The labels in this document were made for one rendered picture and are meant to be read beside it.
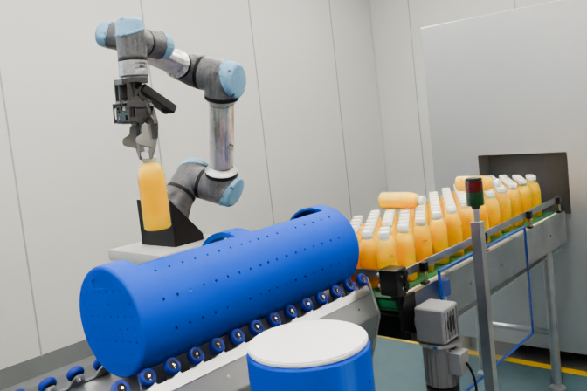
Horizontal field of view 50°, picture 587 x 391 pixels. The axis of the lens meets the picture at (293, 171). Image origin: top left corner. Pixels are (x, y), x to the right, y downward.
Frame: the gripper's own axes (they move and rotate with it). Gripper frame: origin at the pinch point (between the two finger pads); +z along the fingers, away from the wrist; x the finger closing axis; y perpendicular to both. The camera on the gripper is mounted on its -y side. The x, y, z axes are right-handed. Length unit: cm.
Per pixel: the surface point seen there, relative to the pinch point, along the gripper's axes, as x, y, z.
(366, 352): 59, -11, 46
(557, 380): 21, -223, 135
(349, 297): 12, -67, 54
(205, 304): 15.4, -2.6, 39.2
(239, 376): 15, -13, 62
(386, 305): 17, -81, 59
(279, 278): 15, -30, 39
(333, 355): 57, -2, 45
